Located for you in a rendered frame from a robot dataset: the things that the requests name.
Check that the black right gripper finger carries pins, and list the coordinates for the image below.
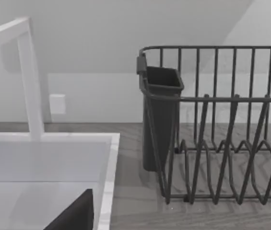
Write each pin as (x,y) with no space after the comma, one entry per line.
(77,213)

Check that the white sink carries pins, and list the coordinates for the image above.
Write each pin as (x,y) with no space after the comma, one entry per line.
(53,160)

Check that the dark grey cutlery holder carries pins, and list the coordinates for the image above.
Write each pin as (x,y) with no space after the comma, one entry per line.
(159,115)

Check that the tall white tap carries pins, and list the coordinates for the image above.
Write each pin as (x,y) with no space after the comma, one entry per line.
(29,79)

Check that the white wall outlet plate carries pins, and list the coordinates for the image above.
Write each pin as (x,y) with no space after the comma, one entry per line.
(57,104)

